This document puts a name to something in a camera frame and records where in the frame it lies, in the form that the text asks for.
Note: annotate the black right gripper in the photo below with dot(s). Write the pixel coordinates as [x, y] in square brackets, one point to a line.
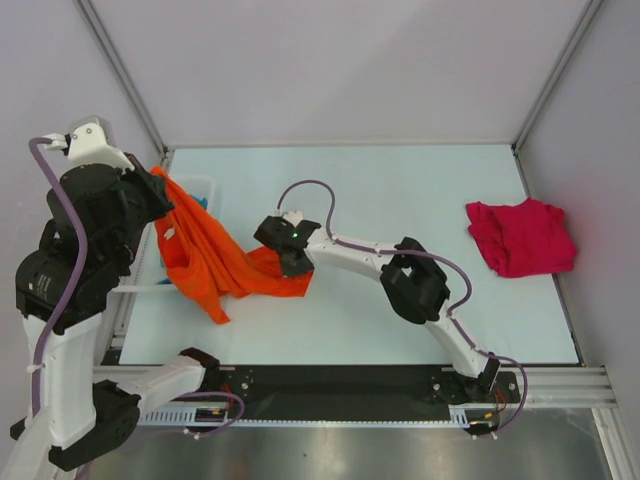
[288, 270]

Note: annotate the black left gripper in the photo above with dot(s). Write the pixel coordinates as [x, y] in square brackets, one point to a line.
[162, 202]

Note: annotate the orange t-shirt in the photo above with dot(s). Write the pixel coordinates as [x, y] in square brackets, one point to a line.
[206, 264]

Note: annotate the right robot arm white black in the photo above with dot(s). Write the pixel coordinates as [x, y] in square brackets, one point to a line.
[412, 279]

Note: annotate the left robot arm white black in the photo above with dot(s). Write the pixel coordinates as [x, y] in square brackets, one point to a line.
[98, 217]

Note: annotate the teal t-shirt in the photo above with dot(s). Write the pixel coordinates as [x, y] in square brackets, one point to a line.
[203, 202]

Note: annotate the white plastic basket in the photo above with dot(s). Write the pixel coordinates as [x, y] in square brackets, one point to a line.
[147, 264]

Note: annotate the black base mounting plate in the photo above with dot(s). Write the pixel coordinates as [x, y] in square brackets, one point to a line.
[365, 393]

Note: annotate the magenta folded t-shirt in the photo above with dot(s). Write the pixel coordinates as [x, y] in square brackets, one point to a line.
[522, 240]

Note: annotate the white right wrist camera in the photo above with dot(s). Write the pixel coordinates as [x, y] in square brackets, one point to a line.
[293, 217]

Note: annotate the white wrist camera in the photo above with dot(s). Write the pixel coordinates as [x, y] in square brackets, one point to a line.
[91, 142]
[293, 217]

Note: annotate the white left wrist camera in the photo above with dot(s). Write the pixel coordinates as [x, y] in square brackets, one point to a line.
[91, 142]

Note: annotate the left corner frame post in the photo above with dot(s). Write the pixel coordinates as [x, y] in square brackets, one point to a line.
[98, 30]

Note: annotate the corner frame post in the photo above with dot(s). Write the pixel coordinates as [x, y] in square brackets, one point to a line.
[98, 30]
[576, 36]

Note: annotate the white slotted cable duct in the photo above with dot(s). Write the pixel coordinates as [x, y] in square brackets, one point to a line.
[183, 416]

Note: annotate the aluminium frame rail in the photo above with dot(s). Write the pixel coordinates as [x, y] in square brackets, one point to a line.
[569, 387]

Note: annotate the right corner frame post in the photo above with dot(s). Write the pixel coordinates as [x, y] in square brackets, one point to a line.
[576, 36]

